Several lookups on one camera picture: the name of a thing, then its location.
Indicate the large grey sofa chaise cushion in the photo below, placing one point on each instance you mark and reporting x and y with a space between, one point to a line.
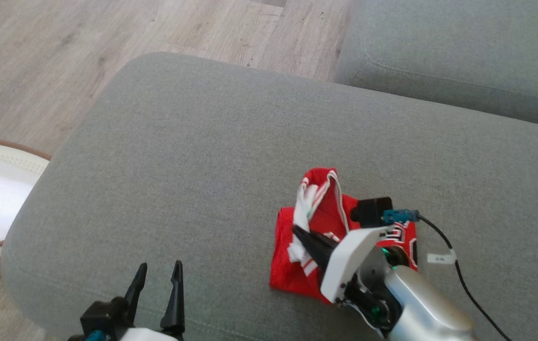
202 166

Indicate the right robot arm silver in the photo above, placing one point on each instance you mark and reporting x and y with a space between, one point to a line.
425 308

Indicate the grey sofa seat cushion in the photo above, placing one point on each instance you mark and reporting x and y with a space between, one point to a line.
463 42

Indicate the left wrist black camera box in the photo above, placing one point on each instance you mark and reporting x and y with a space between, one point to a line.
103 312

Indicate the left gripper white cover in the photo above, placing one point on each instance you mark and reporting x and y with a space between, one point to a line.
145 335

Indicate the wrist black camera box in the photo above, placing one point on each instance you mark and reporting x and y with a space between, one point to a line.
103 312
370 211

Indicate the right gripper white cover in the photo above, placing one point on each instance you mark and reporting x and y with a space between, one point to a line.
349 260

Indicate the red Bulls basketball garment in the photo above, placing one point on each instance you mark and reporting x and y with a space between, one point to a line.
292 270

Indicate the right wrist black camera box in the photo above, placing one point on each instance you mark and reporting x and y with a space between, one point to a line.
370 211

